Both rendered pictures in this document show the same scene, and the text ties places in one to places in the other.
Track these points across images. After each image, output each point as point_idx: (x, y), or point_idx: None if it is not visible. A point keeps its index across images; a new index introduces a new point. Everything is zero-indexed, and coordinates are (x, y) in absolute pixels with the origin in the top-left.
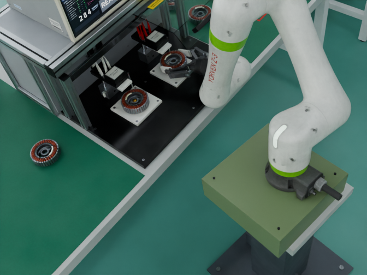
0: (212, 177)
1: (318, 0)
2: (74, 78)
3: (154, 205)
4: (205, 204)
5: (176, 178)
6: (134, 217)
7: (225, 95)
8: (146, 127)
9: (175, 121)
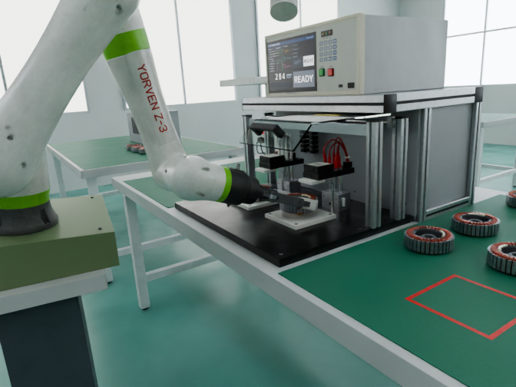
0: (94, 197)
1: None
2: (249, 124)
3: (262, 377)
4: None
5: None
6: (256, 358)
7: (149, 163)
8: (219, 203)
9: (211, 214)
